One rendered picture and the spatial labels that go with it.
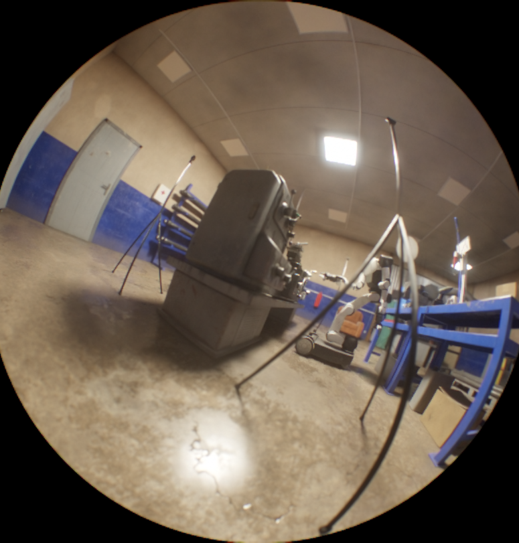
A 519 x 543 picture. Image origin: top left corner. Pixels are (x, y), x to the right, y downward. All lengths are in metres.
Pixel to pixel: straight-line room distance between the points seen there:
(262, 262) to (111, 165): 3.46
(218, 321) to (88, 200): 3.30
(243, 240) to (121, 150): 3.41
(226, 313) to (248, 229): 0.51
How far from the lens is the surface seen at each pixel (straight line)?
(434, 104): 3.17
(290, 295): 1.95
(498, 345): 1.12
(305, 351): 1.85
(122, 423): 0.62
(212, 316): 1.08
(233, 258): 0.98
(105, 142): 3.92
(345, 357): 1.93
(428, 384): 1.69
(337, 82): 3.00
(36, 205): 3.85
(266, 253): 1.02
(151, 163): 4.17
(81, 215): 3.72
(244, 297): 0.94
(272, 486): 0.63
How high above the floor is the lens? 0.53
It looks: 4 degrees up
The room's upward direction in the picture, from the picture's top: 22 degrees clockwise
